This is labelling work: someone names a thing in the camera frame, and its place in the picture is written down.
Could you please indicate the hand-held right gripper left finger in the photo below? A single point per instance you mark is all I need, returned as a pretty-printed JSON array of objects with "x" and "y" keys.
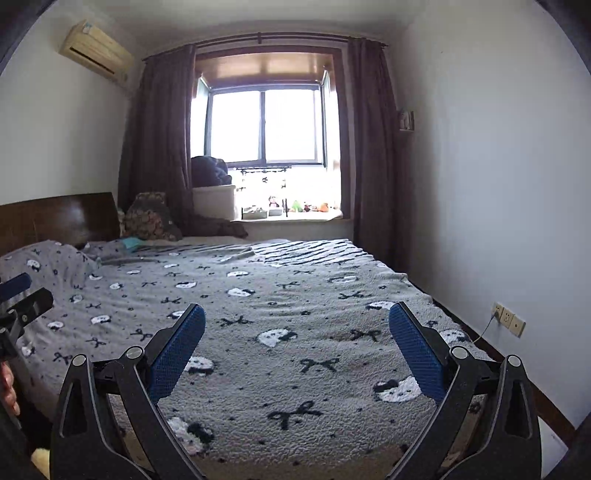
[{"x": 178, "y": 353}]

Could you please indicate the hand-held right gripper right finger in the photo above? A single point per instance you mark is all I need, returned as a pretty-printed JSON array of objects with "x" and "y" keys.
[{"x": 415, "y": 355}]

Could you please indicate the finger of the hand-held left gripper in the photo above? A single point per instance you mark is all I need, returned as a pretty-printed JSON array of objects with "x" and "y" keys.
[
  {"x": 16, "y": 285},
  {"x": 34, "y": 305}
]

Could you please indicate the person's left hand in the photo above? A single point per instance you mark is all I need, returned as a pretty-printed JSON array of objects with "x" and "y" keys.
[{"x": 8, "y": 390}]

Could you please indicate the dark wooden headboard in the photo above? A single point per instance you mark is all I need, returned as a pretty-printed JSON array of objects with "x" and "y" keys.
[{"x": 55, "y": 221}]

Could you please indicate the grey printed blanket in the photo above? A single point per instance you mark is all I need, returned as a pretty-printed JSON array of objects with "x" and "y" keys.
[{"x": 277, "y": 332}]

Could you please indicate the small teal packet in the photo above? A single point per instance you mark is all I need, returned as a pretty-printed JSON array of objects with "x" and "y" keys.
[{"x": 130, "y": 243}]

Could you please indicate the dark brown cloth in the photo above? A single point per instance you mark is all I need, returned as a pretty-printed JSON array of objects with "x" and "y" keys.
[{"x": 212, "y": 227}]

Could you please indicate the brown patterned pillow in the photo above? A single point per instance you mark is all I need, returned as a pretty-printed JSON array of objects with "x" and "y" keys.
[{"x": 150, "y": 219}]

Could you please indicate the striped bed sheet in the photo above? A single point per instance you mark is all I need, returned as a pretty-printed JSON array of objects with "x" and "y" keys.
[{"x": 314, "y": 251}]

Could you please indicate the white storage box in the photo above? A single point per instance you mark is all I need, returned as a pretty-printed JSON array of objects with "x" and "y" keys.
[{"x": 214, "y": 203}]

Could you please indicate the dark blue bundled cloth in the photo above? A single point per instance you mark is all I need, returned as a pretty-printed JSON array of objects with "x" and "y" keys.
[{"x": 210, "y": 171}]

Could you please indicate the row of windowsill figurines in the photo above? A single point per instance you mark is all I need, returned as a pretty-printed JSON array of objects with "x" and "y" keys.
[{"x": 295, "y": 206}]

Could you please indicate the hanging clip rack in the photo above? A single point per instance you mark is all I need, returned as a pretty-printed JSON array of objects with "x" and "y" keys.
[{"x": 263, "y": 174}]

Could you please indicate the brown curtain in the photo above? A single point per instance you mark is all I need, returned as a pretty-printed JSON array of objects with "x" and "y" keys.
[
  {"x": 159, "y": 138},
  {"x": 371, "y": 152}
]

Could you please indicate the window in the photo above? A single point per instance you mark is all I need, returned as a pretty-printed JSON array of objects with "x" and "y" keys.
[{"x": 263, "y": 124}]

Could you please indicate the curtain rod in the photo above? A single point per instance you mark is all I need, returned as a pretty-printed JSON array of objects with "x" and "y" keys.
[{"x": 277, "y": 38}]

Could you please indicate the wall socket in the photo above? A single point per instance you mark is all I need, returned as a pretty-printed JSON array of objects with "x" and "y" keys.
[{"x": 508, "y": 319}]

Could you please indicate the small wall shelf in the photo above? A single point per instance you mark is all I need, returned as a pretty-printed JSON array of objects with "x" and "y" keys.
[{"x": 406, "y": 120}]

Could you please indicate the wall air conditioner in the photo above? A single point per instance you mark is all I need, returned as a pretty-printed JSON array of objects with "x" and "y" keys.
[{"x": 94, "y": 48}]

